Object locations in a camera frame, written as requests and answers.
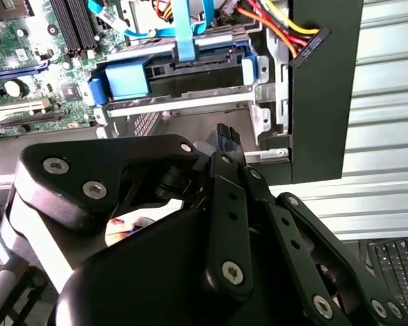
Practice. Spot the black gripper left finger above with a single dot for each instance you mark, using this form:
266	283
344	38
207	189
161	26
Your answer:
88	163

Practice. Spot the hard disk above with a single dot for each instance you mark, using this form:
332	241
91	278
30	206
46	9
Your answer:
126	81

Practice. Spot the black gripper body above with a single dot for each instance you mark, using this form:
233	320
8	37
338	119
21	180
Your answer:
149	278

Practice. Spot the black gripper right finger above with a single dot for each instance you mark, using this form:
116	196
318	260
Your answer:
292	231

